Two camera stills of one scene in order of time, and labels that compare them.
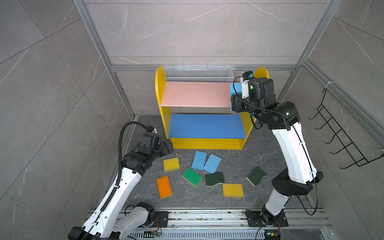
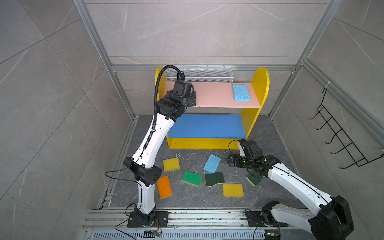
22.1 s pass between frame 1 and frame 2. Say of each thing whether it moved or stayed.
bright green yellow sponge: stayed
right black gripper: moved
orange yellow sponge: stayed
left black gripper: moved
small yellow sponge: stayed
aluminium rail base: stayed
